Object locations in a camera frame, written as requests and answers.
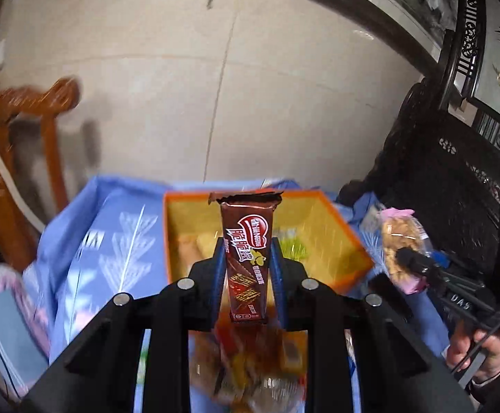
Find person's right forearm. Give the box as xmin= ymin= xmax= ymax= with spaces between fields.
xmin=465 ymin=348 xmax=500 ymax=413

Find clear white candy packet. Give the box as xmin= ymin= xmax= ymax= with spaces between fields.
xmin=250 ymin=374 xmax=304 ymax=413

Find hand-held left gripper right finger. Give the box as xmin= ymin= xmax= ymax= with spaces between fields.
xmin=271 ymin=239 xmax=477 ymax=413

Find yellow-green snack packet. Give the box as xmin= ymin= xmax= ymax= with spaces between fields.
xmin=282 ymin=230 xmax=311 ymax=261

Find person's right hand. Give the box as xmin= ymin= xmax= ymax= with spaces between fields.
xmin=446 ymin=318 xmax=500 ymax=384

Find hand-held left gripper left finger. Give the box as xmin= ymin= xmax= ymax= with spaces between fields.
xmin=18 ymin=239 xmax=227 ymax=413

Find black cable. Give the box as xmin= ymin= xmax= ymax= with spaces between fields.
xmin=450 ymin=284 xmax=500 ymax=375

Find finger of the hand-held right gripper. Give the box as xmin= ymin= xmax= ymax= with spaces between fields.
xmin=431 ymin=250 xmax=497 ymax=295
xmin=394 ymin=247 xmax=495 ymax=317

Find yellow cake packet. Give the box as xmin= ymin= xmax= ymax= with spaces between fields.
xmin=276 ymin=331 xmax=309 ymax=371

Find orange cardboard box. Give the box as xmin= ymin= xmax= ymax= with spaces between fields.
xmin=163 ymin=189 xmax=375 ymax=295

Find pink-ended cracker packet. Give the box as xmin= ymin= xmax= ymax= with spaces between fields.
xmin=377 ymin=208 xmax=431 ymax=295

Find red snack packet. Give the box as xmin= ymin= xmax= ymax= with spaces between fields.
xmin=213 ymin=327 xmax=251 ymax=362

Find brown wafer packet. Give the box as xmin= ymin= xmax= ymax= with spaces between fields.
xmin=209 ymin=190 xmax=284 ymax=324

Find blue striped cloth bundle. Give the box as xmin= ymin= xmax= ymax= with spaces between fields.
xmin=0 ymin=262 xmax=53 ymax=401

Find dark carved wooden furniture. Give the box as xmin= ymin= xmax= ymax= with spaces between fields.
xmin=340 ymin=0 xmax=500 ymax=293

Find blue printed tablecloth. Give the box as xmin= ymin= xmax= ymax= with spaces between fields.
xmin=39 ymin=174 xmax=453 ymax=413

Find carved wooden chair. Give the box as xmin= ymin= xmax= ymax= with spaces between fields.
xmin=0 ymin=76 xmax=83 ymax=276

